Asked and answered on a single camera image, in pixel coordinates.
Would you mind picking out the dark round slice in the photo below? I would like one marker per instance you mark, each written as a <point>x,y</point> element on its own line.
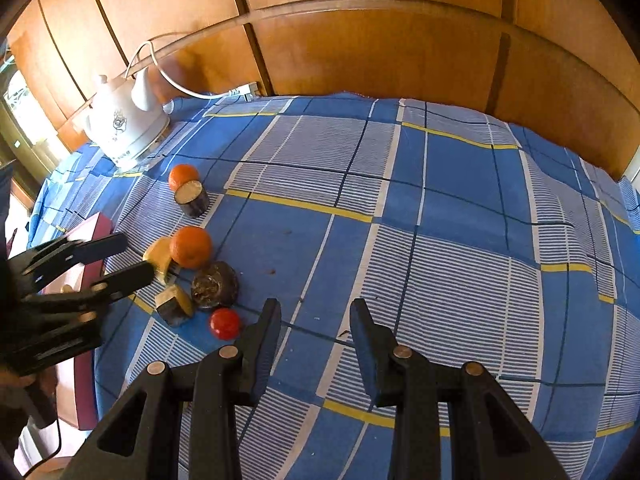
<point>192,201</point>

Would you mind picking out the large orange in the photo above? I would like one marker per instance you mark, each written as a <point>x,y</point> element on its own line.
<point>190,247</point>

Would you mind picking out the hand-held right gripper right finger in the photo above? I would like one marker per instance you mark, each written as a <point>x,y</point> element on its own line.
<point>364,350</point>

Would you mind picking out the yellow lemon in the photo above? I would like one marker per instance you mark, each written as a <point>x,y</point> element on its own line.
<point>156,254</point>

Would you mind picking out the dark round wrinkled fruit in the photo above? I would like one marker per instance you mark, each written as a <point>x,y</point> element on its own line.
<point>215,286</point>

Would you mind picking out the white electric kettle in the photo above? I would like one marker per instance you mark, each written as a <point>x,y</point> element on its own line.
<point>127,125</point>

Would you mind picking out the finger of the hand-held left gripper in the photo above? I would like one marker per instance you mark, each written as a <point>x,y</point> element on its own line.
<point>107,247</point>
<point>130,276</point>

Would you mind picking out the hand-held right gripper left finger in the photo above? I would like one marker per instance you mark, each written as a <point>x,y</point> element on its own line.
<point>263,342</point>

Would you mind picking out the bright window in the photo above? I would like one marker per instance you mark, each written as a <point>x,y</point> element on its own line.
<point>20,105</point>

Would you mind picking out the dark cut block, pale face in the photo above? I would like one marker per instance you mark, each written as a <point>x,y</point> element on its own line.
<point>170,312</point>

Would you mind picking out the maroon tray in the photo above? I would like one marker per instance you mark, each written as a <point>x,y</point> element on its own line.
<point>82,395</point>

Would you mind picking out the small orange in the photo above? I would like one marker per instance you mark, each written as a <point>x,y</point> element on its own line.
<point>182,176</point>

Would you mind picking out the blue checked tablecloth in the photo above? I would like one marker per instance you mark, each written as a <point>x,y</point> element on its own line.
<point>450,260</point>

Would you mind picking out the white power plug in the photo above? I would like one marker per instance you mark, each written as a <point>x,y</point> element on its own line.
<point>246,90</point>

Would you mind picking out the red tomato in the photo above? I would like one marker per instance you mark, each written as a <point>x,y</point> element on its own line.
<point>225,323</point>

